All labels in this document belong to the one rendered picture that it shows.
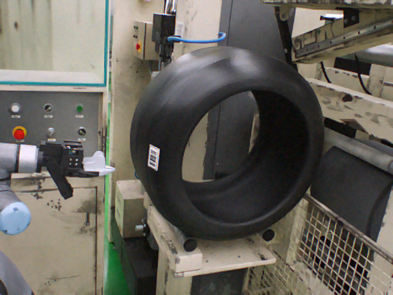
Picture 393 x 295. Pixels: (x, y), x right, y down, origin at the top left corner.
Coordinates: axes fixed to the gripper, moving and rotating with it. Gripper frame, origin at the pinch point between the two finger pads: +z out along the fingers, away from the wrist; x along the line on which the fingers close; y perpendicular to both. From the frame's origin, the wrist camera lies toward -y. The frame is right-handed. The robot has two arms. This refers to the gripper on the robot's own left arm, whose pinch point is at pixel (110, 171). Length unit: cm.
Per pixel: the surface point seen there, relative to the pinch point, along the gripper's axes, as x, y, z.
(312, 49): 8, 46, 63
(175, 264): -8.5, -26.3, 22.7
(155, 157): -11.5, 9.5, 8.8
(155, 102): -2.9, 22.3, 8.9
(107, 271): 104, -110, 30
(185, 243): -8.6, -18.5, 24.3
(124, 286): 88, -109, 38
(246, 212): 2, -13, 50
